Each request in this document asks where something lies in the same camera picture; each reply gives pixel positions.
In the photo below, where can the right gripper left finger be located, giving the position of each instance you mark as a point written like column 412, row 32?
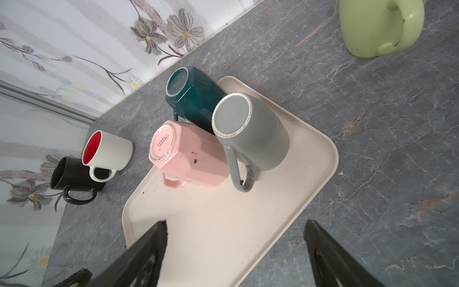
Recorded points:
column 140, row 265

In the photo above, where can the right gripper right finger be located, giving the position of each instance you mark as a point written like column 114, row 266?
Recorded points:
column 331, row 264

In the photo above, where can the black mug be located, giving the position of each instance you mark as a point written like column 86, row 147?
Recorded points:
column 71, row 175

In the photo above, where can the pink mug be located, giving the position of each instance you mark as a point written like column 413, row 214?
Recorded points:
column 185, row 153

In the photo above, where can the white mug red inside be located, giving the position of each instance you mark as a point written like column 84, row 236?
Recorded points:
column 106, row 151

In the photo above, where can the grey mug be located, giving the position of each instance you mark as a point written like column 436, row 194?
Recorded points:
column 253, row 137

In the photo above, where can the light green mug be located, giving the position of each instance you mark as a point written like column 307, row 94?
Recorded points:
column 378, row 28

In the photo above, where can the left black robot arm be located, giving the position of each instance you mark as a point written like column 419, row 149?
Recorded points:
column 78, row 279

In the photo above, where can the dark green mug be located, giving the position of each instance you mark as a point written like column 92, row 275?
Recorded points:
column 193, row 95

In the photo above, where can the beige plastic tray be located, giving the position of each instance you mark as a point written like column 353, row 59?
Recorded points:
column 216, row 236

